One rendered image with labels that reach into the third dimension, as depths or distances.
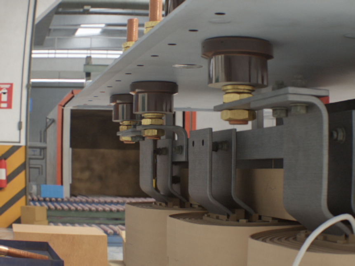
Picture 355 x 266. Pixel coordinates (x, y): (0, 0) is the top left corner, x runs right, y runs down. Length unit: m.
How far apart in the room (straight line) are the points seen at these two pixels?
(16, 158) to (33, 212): 1.15
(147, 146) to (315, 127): 0.89
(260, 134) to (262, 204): 0.16
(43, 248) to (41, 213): 8.73
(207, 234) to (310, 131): 0.37
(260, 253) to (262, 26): 0.30
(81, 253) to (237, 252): 1.36
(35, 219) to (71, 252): 8.41
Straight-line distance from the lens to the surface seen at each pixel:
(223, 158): 1.23
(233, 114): 0.95
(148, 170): 1.62
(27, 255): 1.84
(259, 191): 1.20
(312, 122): 0.79
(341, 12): 0.77
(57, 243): 2.37
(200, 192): 1.21
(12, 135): 11.43
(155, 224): 1.51
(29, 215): 10.84
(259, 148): 1.08
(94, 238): 2.38
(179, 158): 1.51
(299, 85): 0.77
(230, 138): 1.19
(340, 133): 0.80
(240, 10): 0.78
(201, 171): 1.20
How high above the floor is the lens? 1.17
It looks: 3 degrees up
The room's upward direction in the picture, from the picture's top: 1 degrees clockwise
